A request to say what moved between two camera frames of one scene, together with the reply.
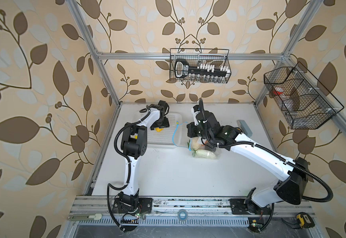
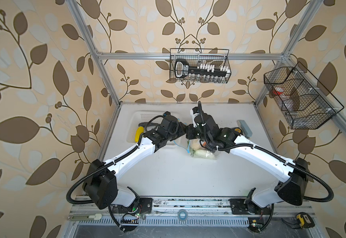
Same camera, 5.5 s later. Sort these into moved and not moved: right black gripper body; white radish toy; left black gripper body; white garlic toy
Moved: left black gripper body
Not moved: white radish toy; right black gripper body; white garlic toy
